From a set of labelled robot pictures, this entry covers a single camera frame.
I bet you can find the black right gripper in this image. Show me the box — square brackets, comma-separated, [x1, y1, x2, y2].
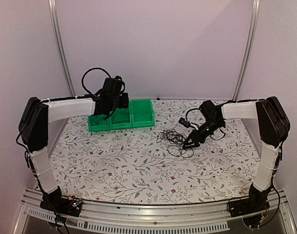
[182, 119, 223, 150]

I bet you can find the long black cable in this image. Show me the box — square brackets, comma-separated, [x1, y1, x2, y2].
[113, 107, 130, 124]

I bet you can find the thin dark cable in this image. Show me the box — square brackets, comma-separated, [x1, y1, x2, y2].
[91, 113, 109, 127]

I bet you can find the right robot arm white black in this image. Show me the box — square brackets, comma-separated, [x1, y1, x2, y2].
[179, 97, 290, 213]

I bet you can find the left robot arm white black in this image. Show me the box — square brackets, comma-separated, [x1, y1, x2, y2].
[16, 76, 129, 212]

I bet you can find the green three-compartment plastic bin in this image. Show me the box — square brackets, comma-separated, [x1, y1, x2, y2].
[88, 99, 155, 132]

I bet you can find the floral patterned table mat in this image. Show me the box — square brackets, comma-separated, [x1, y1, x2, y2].
[50, 100, 260, 204]

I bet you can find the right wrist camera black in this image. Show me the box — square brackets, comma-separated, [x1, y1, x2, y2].
[179, 117, 191, 128]

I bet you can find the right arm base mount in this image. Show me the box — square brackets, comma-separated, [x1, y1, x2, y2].
[226, 185, 271, 229]

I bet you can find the front aluminium rail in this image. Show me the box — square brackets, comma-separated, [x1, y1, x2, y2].
[14, 189, 297, 234]

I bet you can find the left aluminium frame post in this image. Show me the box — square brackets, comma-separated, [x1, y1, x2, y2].
[48, 0, 75, 97]

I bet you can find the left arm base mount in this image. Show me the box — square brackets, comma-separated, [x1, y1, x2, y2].
[40, 187, 83, 217]

